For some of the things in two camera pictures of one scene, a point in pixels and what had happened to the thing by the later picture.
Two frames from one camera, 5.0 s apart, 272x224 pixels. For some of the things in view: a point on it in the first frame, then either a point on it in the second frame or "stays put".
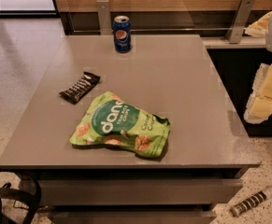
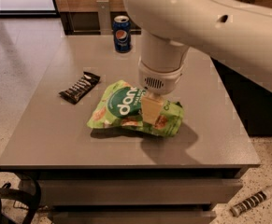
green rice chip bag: (111, 122) → (123, 106)
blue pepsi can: (121, 26) stays put
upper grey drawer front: (139, 192) stays put
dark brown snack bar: (76, 93) stays put
